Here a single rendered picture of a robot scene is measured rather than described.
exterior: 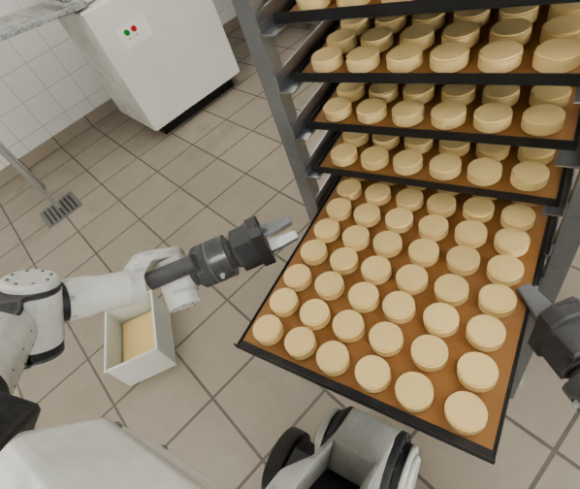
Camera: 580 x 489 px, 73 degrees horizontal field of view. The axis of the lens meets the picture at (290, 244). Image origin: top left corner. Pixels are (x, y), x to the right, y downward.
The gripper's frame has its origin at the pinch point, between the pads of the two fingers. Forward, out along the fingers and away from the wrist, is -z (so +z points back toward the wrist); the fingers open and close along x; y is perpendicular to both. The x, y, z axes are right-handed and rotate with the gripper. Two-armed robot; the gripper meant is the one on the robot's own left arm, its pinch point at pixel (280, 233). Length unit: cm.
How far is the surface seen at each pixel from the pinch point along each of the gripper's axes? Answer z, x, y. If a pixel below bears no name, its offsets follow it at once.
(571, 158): -38.6, 16.4, -24.1
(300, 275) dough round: -0.7, 0.9, -12.3
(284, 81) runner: -10.7, 26.2, 5.4
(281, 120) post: -8.2, 20.0, 5.2
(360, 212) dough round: -15.7, 0.8, -4.1
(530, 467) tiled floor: -37, -78, -43
